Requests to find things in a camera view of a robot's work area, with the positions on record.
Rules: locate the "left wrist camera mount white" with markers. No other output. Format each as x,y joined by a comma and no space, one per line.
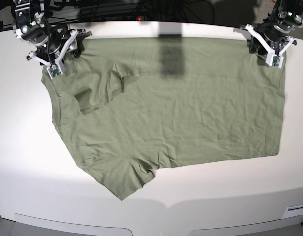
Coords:
272,49

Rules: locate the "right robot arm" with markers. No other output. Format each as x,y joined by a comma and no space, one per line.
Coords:
31,24

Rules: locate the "green T-shirt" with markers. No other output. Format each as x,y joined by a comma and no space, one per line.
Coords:
129,106

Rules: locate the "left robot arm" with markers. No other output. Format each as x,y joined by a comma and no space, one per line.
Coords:
286,11

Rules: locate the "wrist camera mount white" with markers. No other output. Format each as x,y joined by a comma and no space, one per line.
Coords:
57,67
272,49

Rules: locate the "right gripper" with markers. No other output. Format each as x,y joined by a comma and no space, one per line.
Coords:
59,35

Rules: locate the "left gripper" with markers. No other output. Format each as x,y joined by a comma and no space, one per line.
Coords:
275,29

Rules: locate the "black power strip red light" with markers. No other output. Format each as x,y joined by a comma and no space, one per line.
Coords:
119,18

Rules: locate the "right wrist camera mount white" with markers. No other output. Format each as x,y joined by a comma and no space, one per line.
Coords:
57,67

